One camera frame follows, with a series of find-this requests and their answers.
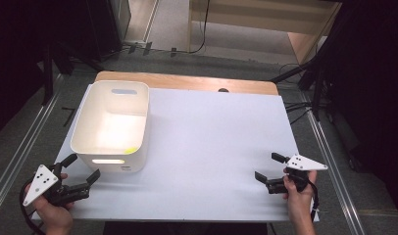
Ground person's left hand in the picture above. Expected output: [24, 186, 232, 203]
[24, 172, 75, 235]

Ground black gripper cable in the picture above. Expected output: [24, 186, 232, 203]
[306, 179, 321, 223]
[18, 178, 46, 235]

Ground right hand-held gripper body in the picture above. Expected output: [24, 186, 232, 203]
[266, 154, 328, 196]

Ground black metal stand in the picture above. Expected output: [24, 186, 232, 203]
[39, 41, 107, 106]

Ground black floor cables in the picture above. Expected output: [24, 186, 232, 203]
[282, 100, 315, 126]

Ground metal floor rail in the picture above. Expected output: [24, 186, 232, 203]
[299, 91, 366, 235]
[0, 73, 64, 214]

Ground light wooden furniture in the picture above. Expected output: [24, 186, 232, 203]
[186, 0, 343, 66]

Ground white plastic storage bin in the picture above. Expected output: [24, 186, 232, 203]
[70, 79, 151, 174]

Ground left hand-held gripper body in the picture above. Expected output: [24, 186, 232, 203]
[23, 163, 91, 208]

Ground black tripod stand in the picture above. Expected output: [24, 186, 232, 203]
[270, 0, 348, 122]

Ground white board mat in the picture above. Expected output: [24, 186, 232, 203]
[31, 83, 319, 223]

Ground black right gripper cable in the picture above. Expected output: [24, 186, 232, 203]
[306, 179, 321, 223]

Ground wooden table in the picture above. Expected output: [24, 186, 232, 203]
[94, 70, 279, 96]

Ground black hanging cable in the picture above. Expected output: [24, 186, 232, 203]
[172, 0, 211, 55]

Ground person's right hand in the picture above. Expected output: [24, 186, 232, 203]
[282, 167, 319, 213]

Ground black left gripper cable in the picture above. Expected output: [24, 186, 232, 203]
[18, 178, 46, 235]

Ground black cabinet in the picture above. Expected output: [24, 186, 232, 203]
[85, 0, 132, 62]

